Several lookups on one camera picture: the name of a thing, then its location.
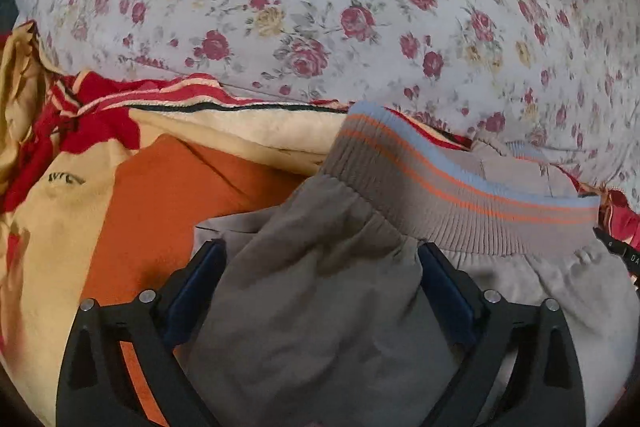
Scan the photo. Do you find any floral quilt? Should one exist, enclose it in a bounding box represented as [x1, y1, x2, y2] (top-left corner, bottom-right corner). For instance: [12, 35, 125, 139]
[12, 0, 640, 208]

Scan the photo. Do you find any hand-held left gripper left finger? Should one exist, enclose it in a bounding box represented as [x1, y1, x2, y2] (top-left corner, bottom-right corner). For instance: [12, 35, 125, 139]
[56, 238, 228, 427]

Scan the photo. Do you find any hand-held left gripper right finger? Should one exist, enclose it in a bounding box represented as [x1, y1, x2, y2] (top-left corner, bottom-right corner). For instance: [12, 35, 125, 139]
[417, 243, 587, 427]

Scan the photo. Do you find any beige zip jacket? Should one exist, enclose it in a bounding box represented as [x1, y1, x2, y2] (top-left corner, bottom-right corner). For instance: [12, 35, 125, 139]
[182, 102, 636, 427]

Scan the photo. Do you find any orange yellow red printed blanket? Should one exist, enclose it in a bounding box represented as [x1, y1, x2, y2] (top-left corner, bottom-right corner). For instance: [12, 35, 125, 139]
[0, 22, 640, 427]

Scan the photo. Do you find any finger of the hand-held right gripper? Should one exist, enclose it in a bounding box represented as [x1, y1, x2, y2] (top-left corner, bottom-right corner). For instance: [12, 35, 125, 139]
[594, 227, 640, 293]

